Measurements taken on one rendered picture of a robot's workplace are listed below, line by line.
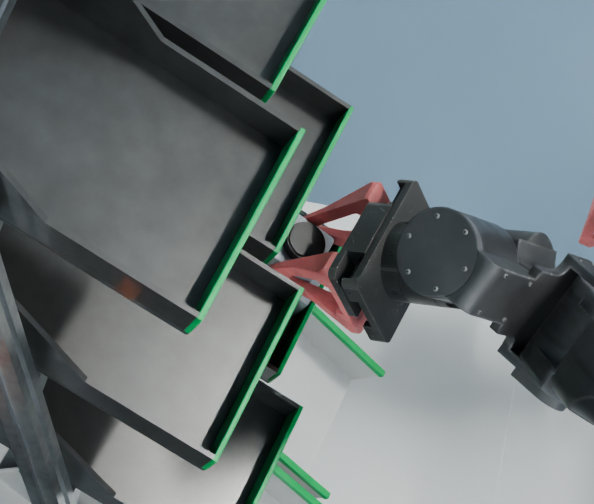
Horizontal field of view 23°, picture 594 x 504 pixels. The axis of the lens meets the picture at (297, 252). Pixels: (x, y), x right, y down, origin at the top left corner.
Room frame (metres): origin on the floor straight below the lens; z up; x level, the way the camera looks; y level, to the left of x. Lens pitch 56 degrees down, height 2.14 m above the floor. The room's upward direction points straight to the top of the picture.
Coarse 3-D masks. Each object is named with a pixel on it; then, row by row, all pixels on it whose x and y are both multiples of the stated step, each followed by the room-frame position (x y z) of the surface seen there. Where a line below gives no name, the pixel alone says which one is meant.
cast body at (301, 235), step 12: (300, 216) 0.62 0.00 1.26; (300, 228) 0.60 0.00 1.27; (312, 228) 0.60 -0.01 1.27; (288, 240) 0.59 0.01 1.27; (300, 240) 0.59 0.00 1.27; (312, 240) 0.59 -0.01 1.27; (324, 240) 0.60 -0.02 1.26; (288, 252) 0.58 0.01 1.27; (300, 252) 0.58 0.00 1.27; (312, 252) 0.58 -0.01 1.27; (324, 252) 0.59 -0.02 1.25; (300, 300) 0.57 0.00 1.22
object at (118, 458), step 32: (64, 416) 0.46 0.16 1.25; (96, 416) 0.46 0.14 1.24; (256, 416) 0.48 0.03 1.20; (288, 416) 0.49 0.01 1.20; (64, 448) 0.41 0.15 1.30; (96, 448) 0.44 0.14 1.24; (128, 448) 0.44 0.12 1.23; (160, 448) 0.45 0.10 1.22; (224, 448) 0.46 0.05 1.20; (256, 448) 0.46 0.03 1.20; (96, 480) 0.40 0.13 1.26; (128, 480) 0.42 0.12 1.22; (160, 480) 0.43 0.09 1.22; (192, 480) 0.43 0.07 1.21; (224, 480) 0.43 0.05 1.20; (256, 480) 0.44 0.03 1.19
